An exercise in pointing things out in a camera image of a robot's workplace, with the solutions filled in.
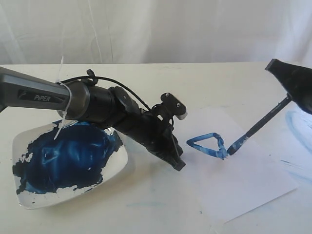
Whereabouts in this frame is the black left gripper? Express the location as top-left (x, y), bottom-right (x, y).
top-left (109, 86), bottom-right (186, 171)

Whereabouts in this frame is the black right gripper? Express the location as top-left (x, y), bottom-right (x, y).
top-left (265, 58), bottom-right (312, 114)

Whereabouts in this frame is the black paintbrush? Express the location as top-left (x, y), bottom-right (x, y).
top-left (227, 95), bottom-right (292, 155)

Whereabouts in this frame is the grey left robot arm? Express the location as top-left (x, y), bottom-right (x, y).
top-left (0, 68), bottom-right (187, 165)

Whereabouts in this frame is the white paper sheet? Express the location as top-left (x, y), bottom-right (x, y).
top-left (174, 108), bottom-right (297, 222)

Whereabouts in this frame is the white zip tie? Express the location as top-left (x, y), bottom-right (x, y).
top-left (53, 56), bottom-right (73, 140)

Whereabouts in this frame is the white plate with blue paint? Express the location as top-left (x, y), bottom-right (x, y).
top-left (12, 121), bottom-right (128, 209)

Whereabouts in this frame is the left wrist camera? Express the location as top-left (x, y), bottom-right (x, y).
top-left (160, 93), bottom-right (188, 120)

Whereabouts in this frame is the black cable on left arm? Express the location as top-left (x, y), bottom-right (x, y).
top-left (58, 69), bottom-right (178, 159)

